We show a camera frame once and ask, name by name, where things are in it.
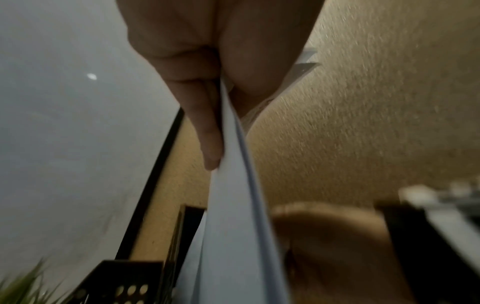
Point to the person's right hand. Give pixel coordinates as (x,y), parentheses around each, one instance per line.
(337,252)

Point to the person's left hand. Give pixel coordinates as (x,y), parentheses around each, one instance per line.
(225,35)

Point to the printed paper sheet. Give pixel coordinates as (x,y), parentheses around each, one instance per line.
(232,222)

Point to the black right wrist band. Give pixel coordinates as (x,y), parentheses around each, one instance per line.
(431,252)

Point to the black corner trim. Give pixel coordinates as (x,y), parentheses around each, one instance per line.
(150,184)

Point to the green potted plant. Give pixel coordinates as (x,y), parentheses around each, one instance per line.
(26,288)

